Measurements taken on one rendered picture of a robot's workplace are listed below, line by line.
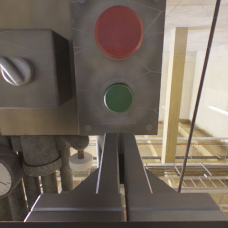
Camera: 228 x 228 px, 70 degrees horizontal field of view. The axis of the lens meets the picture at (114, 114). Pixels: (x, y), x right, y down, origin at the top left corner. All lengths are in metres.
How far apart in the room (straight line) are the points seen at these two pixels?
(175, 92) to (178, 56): 1.42
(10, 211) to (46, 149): 0.23
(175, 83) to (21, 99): 7.18
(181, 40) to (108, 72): 7.24
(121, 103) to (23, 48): 0.12
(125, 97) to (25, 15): 0.19
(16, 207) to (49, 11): 0.42
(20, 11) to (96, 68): 0.15
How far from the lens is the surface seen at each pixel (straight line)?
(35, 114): 0.28
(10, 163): 0.38
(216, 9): 0.26
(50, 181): 0.42
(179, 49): 7.34
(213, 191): 6.48
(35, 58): 0.20
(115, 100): 0.16
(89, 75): 0.17
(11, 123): 0.31
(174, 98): 7.40
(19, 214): 0.51
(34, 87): 0.20
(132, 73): 0.17
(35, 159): 0.35
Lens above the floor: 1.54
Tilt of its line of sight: 15 degrees up
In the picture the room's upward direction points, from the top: 180 degrees clockwise
